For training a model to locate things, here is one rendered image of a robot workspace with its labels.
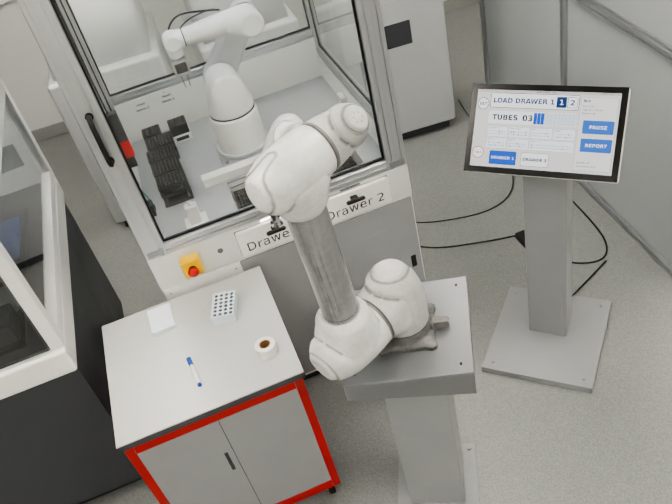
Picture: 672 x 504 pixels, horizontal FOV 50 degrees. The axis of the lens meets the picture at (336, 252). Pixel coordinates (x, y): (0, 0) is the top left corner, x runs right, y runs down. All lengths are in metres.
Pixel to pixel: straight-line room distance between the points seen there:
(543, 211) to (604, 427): 0.87
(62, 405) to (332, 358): 1.22
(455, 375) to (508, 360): 1.10
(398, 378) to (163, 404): 0.77
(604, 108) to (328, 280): 1.20
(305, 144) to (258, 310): 1.10
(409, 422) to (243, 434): 0.55
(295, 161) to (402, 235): 1.41
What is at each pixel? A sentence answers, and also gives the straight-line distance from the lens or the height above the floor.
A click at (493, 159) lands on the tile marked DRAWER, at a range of 2.61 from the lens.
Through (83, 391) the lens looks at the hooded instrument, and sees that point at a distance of 2.80.
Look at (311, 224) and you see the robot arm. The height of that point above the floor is 1.48.
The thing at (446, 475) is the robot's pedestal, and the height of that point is 0.20.
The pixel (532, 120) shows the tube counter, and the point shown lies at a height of 1.11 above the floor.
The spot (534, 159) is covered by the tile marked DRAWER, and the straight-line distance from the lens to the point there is 2.59.
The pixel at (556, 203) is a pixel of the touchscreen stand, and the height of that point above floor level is 0.76.
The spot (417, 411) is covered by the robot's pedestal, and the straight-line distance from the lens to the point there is 2.38.
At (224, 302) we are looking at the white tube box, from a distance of 2.61.
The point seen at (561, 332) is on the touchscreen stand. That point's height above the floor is 0.06.
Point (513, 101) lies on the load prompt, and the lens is 2.63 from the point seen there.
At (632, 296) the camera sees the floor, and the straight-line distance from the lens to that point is 3.51.
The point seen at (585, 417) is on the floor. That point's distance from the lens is 3.07.
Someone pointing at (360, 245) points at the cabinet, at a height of 0.65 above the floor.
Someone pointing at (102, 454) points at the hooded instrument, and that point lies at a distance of 3.06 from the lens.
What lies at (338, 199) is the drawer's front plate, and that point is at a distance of 2.69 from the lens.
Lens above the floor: 2.49
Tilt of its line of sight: 40 degrees down
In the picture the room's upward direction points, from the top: 15 degrees counter-clockwise
